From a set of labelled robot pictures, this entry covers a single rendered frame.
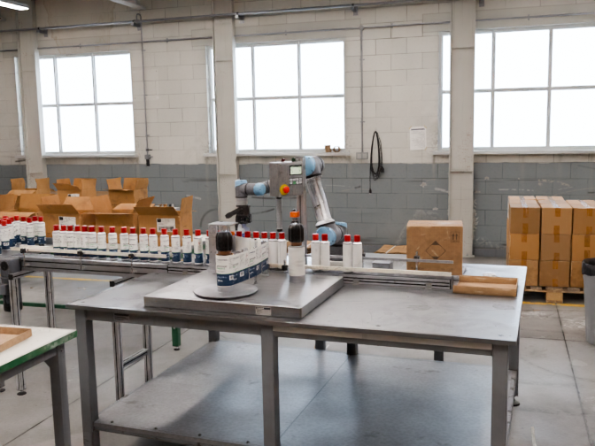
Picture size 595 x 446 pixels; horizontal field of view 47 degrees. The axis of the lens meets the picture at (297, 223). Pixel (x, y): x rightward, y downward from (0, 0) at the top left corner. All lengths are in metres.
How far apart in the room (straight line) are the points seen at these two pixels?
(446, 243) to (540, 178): 5.29
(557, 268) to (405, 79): 3.46
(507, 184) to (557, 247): 2.33
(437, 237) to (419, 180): 5.30
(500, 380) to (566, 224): 4.06
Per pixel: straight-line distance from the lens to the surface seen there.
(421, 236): 3.80
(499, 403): 2.92
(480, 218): 9.06
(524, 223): 6.78
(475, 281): 3.75
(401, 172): 9.10
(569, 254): 6.86
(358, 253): 3.68
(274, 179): 3.82
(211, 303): 3.19
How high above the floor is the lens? 1.65
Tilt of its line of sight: 8 degrees down
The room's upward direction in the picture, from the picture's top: 1 degrees counter-clockwise
